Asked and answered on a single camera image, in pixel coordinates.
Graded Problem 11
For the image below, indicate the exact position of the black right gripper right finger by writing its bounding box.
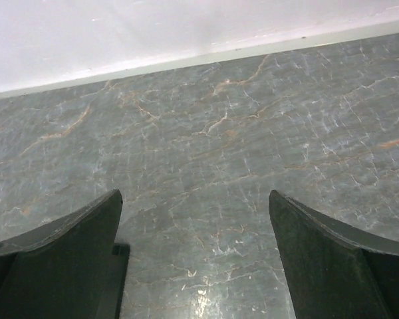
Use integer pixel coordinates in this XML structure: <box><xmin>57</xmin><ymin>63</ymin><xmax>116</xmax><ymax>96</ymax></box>
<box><xmin>269</xmin><ymin>190</ymin><xmax>399</xmax><ymax>318</ymax></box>

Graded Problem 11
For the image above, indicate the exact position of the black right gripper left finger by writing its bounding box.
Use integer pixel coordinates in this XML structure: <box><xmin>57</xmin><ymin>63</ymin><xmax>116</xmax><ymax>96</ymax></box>
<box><xmin>0</xmin><ymin>189</ymin><xmax>123</xmax><ymax>318</ymax></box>

